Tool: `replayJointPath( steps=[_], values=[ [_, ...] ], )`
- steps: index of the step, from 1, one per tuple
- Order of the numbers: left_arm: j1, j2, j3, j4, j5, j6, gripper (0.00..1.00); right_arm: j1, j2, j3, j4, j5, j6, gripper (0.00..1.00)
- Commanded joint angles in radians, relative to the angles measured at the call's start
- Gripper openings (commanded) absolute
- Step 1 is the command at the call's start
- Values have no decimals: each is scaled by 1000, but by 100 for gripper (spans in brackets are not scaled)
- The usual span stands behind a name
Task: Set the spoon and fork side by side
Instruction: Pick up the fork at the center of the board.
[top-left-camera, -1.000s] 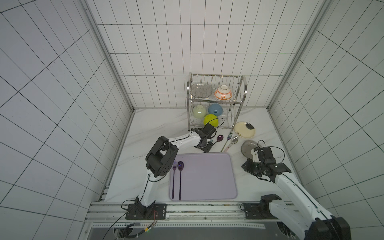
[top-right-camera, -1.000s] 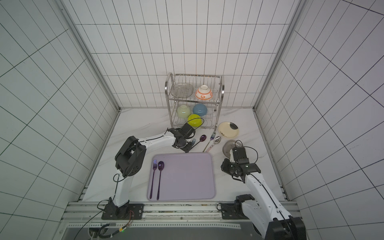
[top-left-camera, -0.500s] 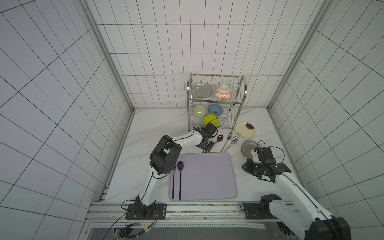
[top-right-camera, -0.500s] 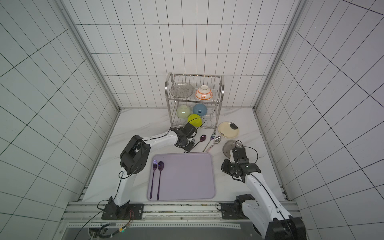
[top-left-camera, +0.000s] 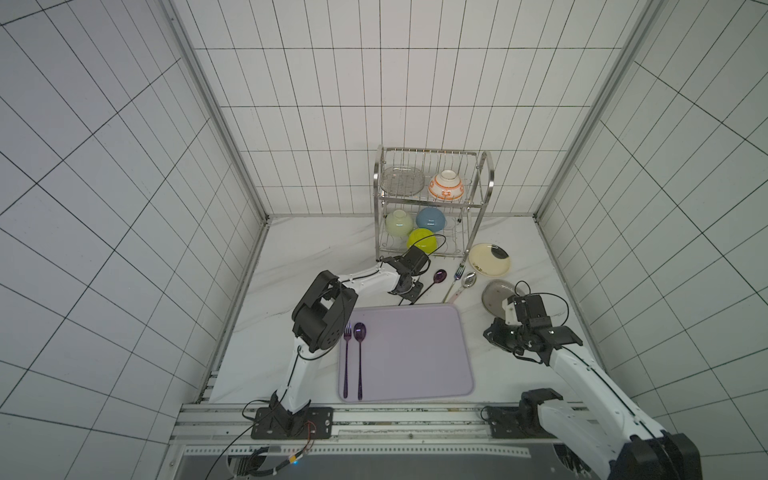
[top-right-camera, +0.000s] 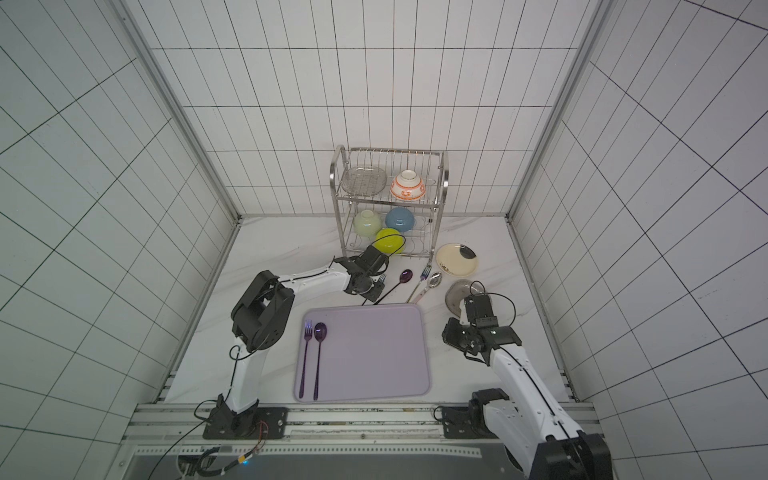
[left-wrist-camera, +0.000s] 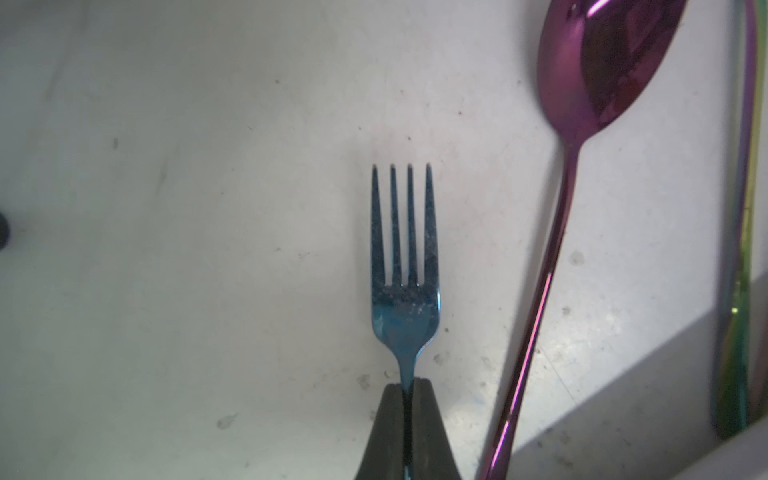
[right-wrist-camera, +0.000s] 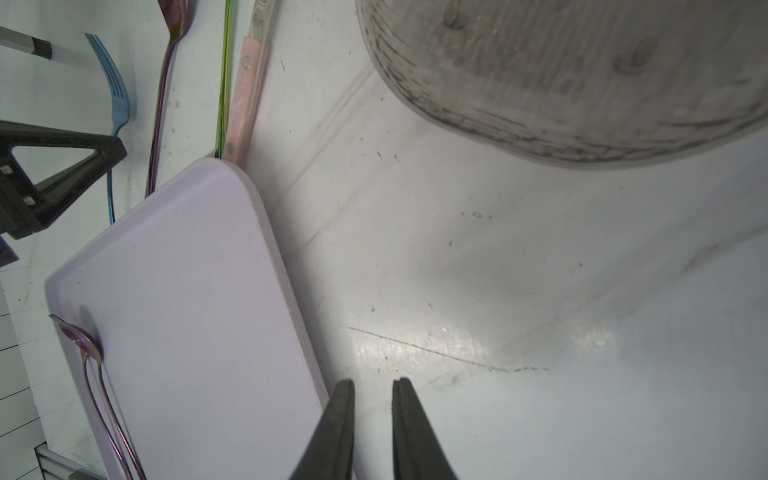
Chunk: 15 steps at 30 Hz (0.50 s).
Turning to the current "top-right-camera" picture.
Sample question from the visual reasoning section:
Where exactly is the dark purple long spoon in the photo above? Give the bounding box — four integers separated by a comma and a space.
374, 269, 413, 305

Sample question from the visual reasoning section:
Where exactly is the pink handled silver spoon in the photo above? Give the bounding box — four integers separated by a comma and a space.
413, 272, 443, 304

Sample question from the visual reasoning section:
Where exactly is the purple fork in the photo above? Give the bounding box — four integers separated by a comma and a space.
299, 320, 314, 399

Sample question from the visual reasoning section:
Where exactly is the lavender rectangular placemat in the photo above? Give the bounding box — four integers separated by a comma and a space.
294, 304, 431, 403

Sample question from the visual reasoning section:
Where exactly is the green handled rainbow fork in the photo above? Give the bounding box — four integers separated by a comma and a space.
406, 262, 432, 303

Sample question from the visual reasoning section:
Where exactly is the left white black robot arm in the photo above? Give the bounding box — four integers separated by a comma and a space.
203, 245, 391, 440

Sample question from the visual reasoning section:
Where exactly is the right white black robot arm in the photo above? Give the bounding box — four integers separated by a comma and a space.
433, 293, 614, 479

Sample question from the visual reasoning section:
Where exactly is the lime green bowl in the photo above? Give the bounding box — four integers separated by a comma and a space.
372, 228, 406, 255

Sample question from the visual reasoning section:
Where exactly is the pale green bowl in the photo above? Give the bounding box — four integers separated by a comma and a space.
353, 209, 382, 238

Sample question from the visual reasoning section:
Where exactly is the grey glass plate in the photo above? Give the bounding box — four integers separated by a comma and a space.
445, 279, 472, 318

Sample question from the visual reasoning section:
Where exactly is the blue bowl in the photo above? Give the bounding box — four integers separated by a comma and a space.
385, 207, 415, 233

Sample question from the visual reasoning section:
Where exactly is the cream plate with black spot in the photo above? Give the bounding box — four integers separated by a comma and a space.
436, 243, 479, 278

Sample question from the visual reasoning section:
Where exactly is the grey plate on rack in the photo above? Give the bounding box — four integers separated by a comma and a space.
341, 166, 387, 197

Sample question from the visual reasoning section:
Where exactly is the white orange patterned bowl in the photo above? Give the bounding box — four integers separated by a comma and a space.
390, 169, 426, 201

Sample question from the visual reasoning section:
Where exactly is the steel wire dish rack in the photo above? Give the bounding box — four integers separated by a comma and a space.
329, 145, 449, 261

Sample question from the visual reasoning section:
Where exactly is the aluminium mounting rail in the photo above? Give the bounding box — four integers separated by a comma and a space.
122, 402, 497, 457

